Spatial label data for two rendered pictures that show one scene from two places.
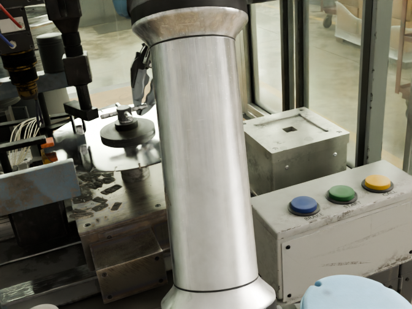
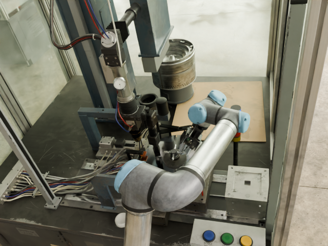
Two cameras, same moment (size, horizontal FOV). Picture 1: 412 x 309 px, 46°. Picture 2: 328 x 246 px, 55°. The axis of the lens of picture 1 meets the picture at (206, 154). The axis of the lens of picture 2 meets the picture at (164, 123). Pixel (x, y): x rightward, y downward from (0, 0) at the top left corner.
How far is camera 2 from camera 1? 0.87 m
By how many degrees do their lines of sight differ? 35
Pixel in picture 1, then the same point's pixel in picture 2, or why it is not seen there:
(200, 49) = (133, 218)
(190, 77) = (129, 223)
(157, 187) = not seen: hidden behind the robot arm
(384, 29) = (276, 182)
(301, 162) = (240, 203)
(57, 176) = not seen: hidden behind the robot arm
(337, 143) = (260, 203)
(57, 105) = (182, 95)
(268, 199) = (201, 224)
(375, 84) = (270, 198)
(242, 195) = not seen: outside the picture
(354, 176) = (242, 231)
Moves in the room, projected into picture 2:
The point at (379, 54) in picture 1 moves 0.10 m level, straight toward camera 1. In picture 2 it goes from (273, 189) to (254, 205)
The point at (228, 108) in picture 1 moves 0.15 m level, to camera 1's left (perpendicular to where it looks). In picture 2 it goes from (138, 234) to (103, 215)
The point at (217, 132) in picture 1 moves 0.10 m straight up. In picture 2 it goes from (133, 238) to (126, 221)
